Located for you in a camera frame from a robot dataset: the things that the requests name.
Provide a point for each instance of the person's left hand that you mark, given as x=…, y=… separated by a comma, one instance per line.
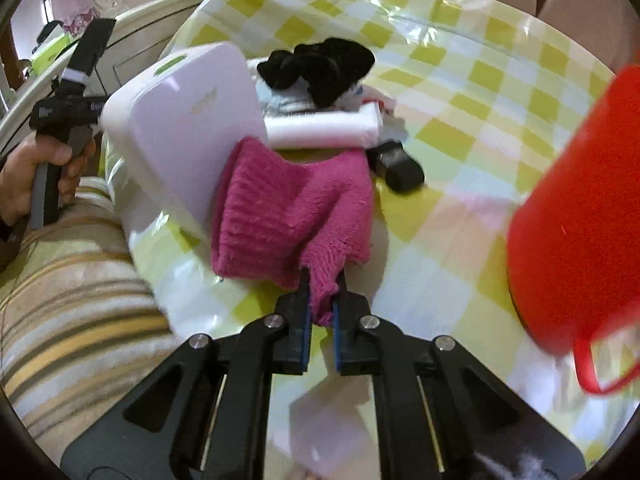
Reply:
x=20, y=180

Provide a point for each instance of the small black device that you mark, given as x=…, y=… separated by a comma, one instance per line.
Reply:
x=400, y=167

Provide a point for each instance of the white perforated plastic device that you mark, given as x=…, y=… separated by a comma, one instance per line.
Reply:
x=190, y=125

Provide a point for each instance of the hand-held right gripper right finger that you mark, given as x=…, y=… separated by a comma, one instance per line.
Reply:
x=337, y=340

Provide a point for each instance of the green white box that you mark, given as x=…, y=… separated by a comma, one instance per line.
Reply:
x=47, y=52

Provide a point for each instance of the grey blue cloth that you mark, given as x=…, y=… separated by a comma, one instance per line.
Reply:
x=287, y=102

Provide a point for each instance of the striped beige cushion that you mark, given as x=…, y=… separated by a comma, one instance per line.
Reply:
x=75, y=310

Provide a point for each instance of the red thermos jug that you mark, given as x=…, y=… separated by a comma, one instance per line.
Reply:
x=575, y=235

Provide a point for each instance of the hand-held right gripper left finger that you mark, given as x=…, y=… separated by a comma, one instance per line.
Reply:
x=302, y=340

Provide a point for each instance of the magenta knitted glove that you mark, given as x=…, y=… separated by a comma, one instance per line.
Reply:
x=265, y=220

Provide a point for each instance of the black fuzzy cloth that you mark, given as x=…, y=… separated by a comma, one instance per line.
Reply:
x=325, y=70

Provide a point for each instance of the yellow checkered plastic tablecloth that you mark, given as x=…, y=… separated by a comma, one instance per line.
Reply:
x=450, y=160

